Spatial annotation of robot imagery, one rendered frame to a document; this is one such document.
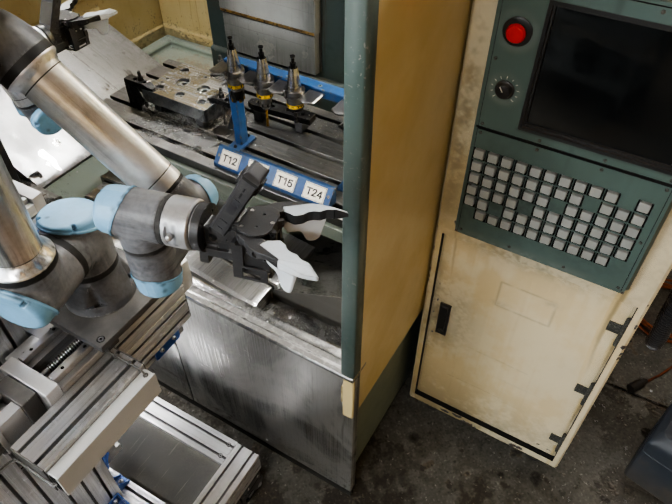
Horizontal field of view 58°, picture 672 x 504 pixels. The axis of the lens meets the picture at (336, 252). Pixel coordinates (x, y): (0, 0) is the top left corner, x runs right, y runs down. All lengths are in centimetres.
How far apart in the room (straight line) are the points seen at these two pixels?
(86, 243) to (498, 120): 90
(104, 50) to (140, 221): 234
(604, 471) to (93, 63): 274
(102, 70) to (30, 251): 204
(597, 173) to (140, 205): 96
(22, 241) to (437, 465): 174
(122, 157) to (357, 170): 40
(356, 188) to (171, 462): 136
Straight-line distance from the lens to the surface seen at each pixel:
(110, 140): 101
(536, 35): 132
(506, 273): 176
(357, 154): 107
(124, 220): 90
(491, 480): 241
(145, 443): 227
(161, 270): 96
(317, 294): 183
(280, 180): 195
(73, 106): 101
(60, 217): 124
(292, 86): 180
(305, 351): 165
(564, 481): 249
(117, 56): 317
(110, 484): 209
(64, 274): 118
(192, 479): 217
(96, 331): 133
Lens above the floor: 215
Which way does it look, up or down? 45 degrees down
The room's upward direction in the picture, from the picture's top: straight up
